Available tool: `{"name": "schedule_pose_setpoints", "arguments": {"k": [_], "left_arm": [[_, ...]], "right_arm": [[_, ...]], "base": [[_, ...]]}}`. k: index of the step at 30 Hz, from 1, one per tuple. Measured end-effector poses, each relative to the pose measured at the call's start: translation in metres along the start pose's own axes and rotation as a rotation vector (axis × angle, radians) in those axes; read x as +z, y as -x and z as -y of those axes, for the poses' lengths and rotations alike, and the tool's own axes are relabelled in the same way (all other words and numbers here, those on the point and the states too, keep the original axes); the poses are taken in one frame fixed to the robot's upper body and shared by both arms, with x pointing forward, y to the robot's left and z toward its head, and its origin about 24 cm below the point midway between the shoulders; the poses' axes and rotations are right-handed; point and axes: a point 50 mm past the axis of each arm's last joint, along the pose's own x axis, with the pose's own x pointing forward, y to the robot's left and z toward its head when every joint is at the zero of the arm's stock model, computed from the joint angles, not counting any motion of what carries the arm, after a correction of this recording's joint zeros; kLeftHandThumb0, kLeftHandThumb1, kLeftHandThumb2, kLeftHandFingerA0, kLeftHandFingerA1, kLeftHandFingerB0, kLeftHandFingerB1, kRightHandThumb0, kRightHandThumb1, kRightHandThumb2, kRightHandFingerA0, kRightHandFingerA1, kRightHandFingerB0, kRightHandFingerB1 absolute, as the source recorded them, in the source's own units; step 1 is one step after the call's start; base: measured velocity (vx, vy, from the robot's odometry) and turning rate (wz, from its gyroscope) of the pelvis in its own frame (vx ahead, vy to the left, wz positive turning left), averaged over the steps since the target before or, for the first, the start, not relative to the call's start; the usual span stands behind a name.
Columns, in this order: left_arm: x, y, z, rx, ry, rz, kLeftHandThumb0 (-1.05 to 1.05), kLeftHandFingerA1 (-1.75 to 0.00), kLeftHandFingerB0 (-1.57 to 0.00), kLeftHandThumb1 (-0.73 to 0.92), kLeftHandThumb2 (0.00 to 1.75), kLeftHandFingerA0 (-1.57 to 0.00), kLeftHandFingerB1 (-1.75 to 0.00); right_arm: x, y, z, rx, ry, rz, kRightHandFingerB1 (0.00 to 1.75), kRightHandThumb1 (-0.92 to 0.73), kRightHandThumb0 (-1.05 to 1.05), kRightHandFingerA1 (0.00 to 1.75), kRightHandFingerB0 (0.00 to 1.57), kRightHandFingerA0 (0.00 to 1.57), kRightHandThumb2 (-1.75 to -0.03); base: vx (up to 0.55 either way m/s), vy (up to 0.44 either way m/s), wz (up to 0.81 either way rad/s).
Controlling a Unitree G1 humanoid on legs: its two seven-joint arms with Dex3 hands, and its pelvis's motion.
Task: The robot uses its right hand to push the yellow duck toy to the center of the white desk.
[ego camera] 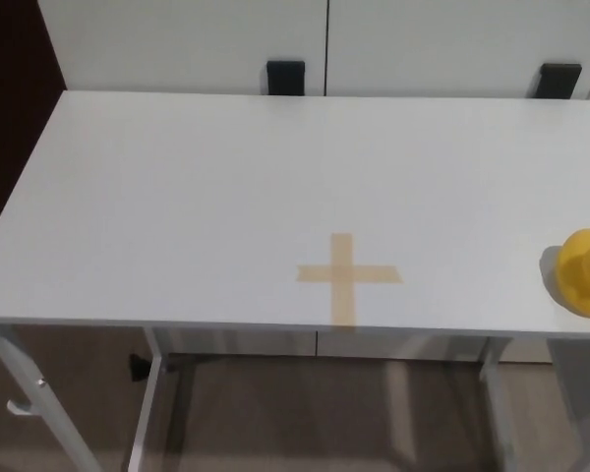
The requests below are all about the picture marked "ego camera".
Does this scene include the white cabinet door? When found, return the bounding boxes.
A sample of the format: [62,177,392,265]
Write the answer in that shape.
[36,0,329,97]
[326,0,590,102]

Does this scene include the dark brown wooden panel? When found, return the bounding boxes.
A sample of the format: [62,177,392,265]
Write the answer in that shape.
[0,0,68,215]

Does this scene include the white leg hook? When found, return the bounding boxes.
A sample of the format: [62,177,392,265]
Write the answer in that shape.
[7,397,38,419]

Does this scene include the yellow rubber duck toy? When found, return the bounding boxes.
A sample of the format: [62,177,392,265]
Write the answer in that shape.
[540,227,590,321]

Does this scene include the left black wall bracket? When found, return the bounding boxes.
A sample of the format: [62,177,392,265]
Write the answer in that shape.
[266,60,306,97]

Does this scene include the right black wall bracket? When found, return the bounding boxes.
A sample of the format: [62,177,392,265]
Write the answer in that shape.
[537,62,583,101]

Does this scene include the black wall bracket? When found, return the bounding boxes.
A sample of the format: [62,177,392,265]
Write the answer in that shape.
[266,60,306,97]
[537,62,583,101]

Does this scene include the white desk leg with hook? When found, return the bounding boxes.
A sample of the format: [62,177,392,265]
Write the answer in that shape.
[0,322,102,472]

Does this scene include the black floor foot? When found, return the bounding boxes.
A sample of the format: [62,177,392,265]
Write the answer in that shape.
[127,352,151,383]

